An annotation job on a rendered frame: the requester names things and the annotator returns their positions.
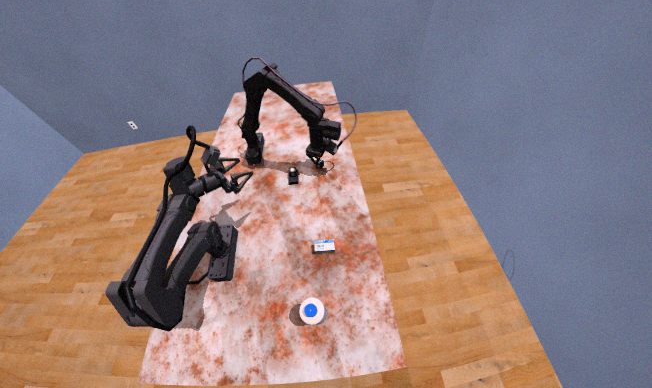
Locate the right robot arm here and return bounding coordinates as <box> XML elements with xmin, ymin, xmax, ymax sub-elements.
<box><xmin>105</xmin><ymin>163</ymin><xmax>234</xmax><ymax>327</ymax></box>

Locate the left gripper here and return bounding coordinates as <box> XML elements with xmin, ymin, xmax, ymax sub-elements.
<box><xmin>306</xmin><ymin>136</ymin><xmax>337</xmax><ymax>165</ymax></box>

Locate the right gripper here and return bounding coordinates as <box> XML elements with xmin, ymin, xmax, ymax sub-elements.
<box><xmin>197</xmin><ymin>148</ymin><xmax>253</xmax><ymax>194</ymax></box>

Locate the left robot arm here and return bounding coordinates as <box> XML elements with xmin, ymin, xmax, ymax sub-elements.
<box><xmin>241</xmin><ymin>62</ymin><xmax>341</xmax><ymax>159</ymax></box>

